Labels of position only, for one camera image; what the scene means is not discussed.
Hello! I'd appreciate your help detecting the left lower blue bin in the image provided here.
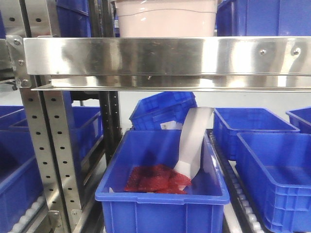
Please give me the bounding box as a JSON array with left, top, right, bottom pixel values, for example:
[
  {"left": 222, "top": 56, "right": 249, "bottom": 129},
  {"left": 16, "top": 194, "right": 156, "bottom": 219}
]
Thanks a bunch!
[{"left": 0, "top": 131, "right": 43, "bottom": 233}]

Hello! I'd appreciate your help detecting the white curved paper strip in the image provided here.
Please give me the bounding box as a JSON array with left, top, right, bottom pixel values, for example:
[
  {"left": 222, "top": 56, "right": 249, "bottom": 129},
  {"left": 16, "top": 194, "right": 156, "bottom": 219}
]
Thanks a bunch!
[{"left": 174, "top": 107, "right": 214, "bottom": 180}]

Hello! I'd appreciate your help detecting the left rear blue bin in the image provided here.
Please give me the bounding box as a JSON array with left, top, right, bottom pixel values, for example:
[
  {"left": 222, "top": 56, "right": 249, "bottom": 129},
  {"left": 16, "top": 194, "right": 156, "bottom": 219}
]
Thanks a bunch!
[{"left": 0, "top": 105, "right": 104, "bottom": 159}]

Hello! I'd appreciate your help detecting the tilted blue bin behind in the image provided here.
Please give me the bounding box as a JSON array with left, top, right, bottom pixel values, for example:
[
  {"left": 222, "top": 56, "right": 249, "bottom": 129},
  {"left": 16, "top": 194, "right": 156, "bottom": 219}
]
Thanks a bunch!
[{"left": 129, "top": 91, "right": 197, "bottom": 130}]

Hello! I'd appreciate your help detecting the perforated steel shelf upright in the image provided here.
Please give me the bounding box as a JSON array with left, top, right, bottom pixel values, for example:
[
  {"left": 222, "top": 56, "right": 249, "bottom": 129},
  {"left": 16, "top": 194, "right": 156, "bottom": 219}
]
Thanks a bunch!
[{"left": 20, "top": 75, "right": 83, "bottom": 233}]

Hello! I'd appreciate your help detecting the white roller conveyor track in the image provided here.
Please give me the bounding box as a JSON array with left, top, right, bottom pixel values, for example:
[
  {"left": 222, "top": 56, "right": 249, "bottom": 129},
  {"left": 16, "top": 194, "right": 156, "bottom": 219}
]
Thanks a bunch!
[{"left": 207, "top": 129, "right": 269, "bottom": 233}]

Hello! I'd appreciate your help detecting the upper shelf right blue bin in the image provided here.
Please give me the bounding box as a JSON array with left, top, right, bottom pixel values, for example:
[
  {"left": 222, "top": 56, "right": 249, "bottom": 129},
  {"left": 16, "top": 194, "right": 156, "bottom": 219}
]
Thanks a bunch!
[{"left": 216, "top": 0, "right": 311, "bottom": 36}]

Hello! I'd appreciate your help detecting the far right blue bin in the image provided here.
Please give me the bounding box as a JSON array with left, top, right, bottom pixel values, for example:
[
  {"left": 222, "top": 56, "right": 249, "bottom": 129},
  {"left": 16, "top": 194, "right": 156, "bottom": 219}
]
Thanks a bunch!
[{"left": 286, "top": 106, "right": 311, "bottom": 134}]

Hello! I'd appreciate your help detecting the shelf blue bin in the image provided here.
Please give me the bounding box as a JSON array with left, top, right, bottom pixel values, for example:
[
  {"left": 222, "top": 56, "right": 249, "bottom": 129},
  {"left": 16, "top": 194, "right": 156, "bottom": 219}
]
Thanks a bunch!
[
  {"left": 216, "top": 0, "right": 311, "bottom": 36},
  {"left": 56, "top": 0, "right": 91, "bottom": 37}
]

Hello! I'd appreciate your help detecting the right rear blue bin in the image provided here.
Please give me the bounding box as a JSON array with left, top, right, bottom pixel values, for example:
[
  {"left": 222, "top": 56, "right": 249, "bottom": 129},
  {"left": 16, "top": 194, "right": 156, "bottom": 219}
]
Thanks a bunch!
[{"left": 213, "top": 107, "right": 300, "bottom": 161}]

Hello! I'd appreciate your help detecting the upper shelf left blue bin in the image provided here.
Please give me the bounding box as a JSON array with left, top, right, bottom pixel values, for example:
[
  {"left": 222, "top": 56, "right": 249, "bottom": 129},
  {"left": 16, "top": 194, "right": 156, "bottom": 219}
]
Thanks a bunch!
[{"left": 56, "top": 0, "right": 91, "bottom": 37}]

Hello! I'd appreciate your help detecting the right front blue bin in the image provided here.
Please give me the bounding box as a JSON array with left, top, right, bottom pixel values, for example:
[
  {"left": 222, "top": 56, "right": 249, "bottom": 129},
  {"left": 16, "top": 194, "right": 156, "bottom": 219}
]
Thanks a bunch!
[{"left": 236, "top": 133, "right": 311, "bottom": 233}]

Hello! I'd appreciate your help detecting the stainless steel shelf rail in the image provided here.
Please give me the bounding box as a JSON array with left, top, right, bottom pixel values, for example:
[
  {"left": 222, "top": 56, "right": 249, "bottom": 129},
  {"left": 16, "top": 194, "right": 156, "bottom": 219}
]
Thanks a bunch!
[{"left": 24, "top": 36, "right": 311, "bottom": 92}]

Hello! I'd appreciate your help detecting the front centre blue bin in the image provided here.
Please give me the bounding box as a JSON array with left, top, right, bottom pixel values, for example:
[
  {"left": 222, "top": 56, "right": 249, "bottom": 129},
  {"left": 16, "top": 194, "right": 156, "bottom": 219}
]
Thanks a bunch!
[{"left": 95, "top": 130, "right": 230, "bottom": 233}]

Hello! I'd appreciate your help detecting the white lidded plastic bin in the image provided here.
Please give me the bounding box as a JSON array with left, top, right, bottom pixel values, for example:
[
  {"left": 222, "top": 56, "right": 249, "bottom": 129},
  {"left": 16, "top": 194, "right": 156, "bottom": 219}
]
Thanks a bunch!
[{"left": 114, "top": 0, "right": 217, "bottom": 38}]

